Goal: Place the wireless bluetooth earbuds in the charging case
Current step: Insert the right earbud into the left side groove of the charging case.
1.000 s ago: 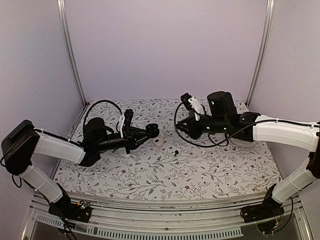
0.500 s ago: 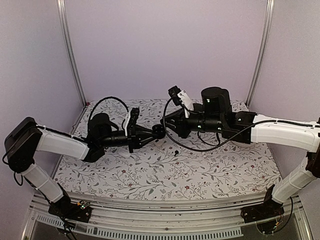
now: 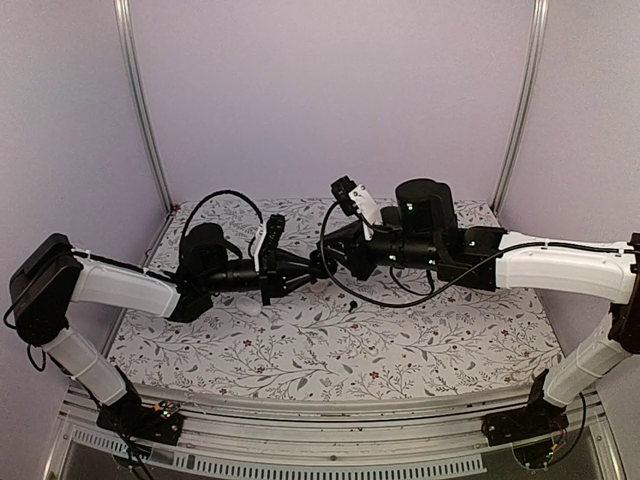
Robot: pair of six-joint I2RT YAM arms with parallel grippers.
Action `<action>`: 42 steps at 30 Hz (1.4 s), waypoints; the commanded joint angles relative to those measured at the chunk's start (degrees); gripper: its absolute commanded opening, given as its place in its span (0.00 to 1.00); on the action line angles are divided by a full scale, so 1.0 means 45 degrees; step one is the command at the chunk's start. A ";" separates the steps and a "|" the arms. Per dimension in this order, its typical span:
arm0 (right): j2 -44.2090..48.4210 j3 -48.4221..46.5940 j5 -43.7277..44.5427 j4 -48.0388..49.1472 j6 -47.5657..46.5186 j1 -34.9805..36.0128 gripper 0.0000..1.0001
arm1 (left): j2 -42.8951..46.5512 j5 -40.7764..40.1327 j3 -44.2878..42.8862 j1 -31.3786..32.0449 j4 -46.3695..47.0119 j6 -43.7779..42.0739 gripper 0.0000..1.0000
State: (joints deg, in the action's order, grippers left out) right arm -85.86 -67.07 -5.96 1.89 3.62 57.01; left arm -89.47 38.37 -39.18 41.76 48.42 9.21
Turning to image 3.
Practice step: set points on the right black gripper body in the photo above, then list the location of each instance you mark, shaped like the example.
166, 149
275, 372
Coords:
414, 252

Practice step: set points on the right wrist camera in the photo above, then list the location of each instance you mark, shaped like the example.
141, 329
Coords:
354, 199

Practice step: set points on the front aluminium rail base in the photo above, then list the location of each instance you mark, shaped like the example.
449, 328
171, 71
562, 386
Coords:
227, 437

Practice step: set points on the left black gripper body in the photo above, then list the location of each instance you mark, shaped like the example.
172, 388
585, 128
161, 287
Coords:
219, 282

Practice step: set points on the right aluminium frame post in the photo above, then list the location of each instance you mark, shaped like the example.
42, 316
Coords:
532, 62

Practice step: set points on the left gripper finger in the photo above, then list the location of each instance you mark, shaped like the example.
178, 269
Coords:
286, 260
283, 285

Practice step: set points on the closed white charging case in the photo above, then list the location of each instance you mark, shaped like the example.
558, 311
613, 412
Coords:
249, 306

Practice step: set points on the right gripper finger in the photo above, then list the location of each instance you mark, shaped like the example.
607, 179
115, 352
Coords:
358, 267
344, 243

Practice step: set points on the aluminium frame post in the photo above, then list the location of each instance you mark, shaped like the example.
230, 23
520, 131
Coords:
532, 62
124, 24

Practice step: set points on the floral patterned table mat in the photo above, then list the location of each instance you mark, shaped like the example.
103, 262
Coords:
461, 341

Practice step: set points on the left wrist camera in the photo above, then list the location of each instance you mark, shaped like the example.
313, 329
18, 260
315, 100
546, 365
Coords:
267, 239

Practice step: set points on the black earbud charging case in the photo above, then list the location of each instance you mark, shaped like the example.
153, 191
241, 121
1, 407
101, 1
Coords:
323, 266

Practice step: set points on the left aluminium frame post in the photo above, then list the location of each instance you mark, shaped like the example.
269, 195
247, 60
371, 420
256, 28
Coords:
124, 24

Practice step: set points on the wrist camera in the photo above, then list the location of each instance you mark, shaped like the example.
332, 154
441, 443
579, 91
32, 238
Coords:
267, 239
354, 199

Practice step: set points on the open white charging case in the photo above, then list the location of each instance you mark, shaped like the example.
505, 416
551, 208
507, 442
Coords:
318, 286

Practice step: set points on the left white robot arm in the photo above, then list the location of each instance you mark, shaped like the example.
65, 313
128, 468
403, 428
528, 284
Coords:
57, 275

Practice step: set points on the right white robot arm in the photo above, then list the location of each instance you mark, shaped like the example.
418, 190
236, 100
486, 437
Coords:
492, 258

